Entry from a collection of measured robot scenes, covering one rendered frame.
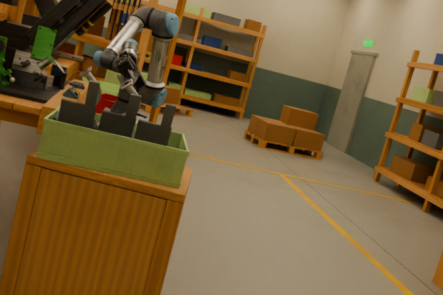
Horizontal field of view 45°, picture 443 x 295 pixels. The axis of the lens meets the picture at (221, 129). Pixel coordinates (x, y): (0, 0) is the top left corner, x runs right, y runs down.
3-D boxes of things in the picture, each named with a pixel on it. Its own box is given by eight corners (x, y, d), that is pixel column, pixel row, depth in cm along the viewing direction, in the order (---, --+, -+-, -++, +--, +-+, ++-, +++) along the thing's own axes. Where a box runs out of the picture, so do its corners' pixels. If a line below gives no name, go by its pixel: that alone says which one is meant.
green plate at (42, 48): (50, 63, 339) (58, 32, 342) (49, 61, 331) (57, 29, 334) (31, 59, 337) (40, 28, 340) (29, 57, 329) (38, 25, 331)
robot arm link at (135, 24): (137, -3, 285) (89, 53, 255) (155, 3, 283) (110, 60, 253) (138, 15, 294) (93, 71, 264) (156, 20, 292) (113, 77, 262)
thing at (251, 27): (242, 120, 1222) (268, 24, 1190) (104, 87, 1151) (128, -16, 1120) (236, 116, 1274) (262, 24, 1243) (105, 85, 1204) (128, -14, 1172)
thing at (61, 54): (83, 61, 363) (84, 56, 363) (80, 62, 348) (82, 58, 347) (24, 47, 356) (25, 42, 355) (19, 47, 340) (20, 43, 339)
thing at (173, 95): (163, 106, 1105) (169, 85, 1099) (191, 116, 1058) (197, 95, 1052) (119, 101, 1011) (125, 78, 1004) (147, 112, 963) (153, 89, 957)
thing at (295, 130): (300, 148, 1016) (310, 110, 1006) (320, 160, 942) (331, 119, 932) (242, 137, 974) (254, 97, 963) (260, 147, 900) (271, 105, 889)
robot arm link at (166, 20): (142, 98, 309) (157, 5, 287) (166, 105, 306) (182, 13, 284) (133, 104, 299) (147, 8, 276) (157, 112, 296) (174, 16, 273)
